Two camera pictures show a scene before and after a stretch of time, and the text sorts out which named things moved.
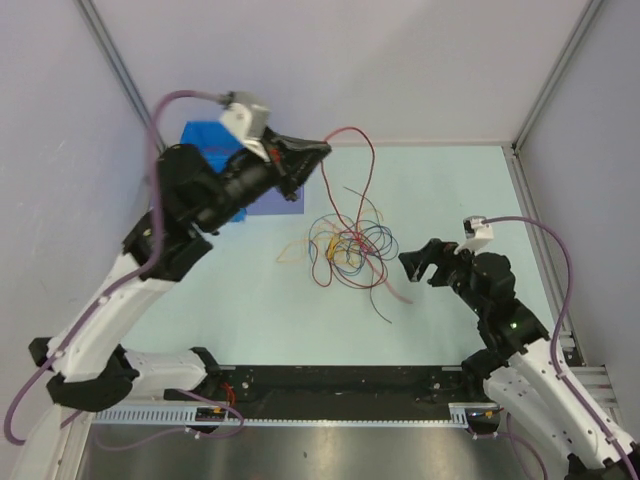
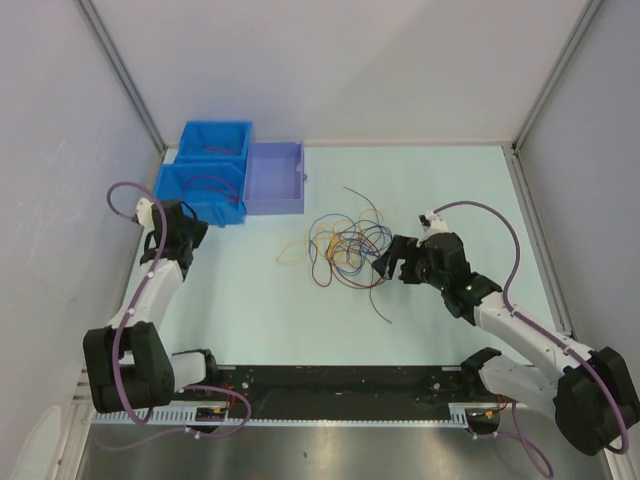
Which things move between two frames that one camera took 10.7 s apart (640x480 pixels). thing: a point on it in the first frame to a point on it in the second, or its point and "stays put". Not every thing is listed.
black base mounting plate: [331, 392] stays put
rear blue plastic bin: [216, 142] stays put
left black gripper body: [289, 182] to [193, 232]
